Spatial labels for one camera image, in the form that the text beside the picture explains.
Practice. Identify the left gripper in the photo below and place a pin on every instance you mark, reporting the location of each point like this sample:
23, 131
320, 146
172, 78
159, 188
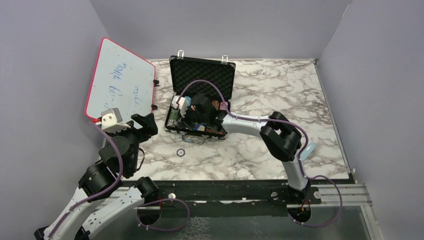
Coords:
148, 122

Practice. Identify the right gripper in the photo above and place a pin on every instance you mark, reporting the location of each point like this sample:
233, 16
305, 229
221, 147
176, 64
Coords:
189, 109

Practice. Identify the blue playing card deck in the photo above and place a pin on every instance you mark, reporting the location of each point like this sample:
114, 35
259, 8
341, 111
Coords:
200, 127

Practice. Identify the black poker case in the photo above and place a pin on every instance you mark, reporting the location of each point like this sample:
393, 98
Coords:
191, 76

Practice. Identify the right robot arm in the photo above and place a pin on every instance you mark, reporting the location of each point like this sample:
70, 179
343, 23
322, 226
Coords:
282, 139

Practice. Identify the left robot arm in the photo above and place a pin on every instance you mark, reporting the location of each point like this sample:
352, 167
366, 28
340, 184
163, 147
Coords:
84, 217

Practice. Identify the orange black chip stack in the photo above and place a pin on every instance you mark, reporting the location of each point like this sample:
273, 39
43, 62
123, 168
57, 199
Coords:
216, 104

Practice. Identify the purple green chip stack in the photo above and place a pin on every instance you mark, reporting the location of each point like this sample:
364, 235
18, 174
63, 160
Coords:
224, 106

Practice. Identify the red green chip stack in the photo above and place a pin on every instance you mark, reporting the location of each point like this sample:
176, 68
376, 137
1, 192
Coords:
174, 116

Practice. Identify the grey poker chip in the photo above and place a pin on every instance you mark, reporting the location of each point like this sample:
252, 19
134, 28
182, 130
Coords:
180, 152

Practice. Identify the pink framed whiteboard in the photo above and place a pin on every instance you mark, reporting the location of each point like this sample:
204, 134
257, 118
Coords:
121, 79

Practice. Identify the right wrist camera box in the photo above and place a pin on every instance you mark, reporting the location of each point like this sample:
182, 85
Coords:
180, 104

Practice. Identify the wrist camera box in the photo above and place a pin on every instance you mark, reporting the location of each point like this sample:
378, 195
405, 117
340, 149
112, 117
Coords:
180, 104
111, 121

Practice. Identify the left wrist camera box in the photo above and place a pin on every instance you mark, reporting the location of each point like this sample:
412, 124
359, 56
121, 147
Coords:
111, 121

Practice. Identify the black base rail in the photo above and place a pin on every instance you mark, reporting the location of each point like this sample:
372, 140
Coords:
233, 198

